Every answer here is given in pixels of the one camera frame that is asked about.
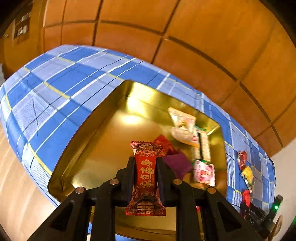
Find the yellow green snack packet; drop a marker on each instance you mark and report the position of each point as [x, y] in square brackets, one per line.
[248, 177]

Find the purple snack packet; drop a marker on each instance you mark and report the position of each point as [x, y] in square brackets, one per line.
[178, 163]

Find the red crinkled snack packet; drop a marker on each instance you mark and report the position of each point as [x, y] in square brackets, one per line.
[163, 142]

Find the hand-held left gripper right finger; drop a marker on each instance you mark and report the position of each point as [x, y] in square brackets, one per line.
[165, 185]

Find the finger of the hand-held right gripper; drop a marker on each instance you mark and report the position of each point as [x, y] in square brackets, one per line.
[245, 209]

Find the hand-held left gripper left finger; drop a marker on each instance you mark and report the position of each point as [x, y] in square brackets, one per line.
[126, 185]

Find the person's right hand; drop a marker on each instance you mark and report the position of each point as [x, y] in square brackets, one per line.
[277, 227]

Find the large red snack packet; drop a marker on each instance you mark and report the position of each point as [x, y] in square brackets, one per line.
[246, 197]

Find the green-ended rice cracker packet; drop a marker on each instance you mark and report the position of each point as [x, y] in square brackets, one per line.
[203, 148]

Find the gold tin box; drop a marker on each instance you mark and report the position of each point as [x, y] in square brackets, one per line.
[111, 143]

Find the yellow clear snack bag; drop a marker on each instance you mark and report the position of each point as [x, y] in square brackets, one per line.
[182, 129]

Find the pink candy packet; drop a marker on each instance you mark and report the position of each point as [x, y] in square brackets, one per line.
[204, 172]

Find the red pictured snack packet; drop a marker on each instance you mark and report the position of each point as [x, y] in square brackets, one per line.
[242, 160]

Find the blue plaid tablecloth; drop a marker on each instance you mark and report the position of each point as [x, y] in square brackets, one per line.
[57, 76]

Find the red gold-patterned candy packet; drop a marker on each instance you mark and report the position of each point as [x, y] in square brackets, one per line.
[145, 171]

